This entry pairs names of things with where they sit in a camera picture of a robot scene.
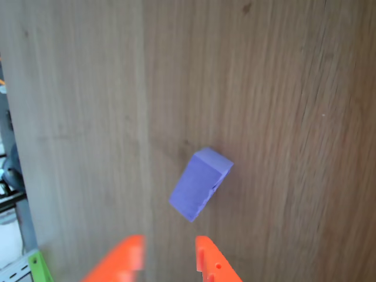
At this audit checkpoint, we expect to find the purple foam block with scribble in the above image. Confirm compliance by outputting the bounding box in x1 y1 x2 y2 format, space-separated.
168 147 235 223

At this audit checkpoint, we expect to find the lime green clamp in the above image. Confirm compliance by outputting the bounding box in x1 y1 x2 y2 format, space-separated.
28 249 54 282

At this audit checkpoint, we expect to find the grey perforated metal rail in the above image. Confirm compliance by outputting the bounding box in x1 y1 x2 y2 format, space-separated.
0 257 33 282

